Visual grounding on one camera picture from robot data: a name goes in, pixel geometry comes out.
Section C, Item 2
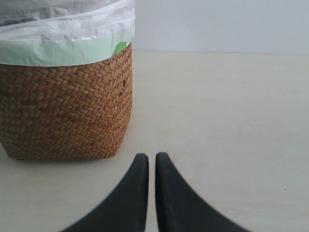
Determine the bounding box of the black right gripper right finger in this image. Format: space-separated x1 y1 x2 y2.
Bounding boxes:
155 152 247 232

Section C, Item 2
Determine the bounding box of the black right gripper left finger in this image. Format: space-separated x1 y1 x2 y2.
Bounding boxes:
64 154 149 232

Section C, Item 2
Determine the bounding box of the white and green bin liner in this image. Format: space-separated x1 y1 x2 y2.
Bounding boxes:
0 0 135 67

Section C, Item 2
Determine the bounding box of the woven wicker waste basket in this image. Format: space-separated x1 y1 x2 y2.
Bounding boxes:
0 45 133 160

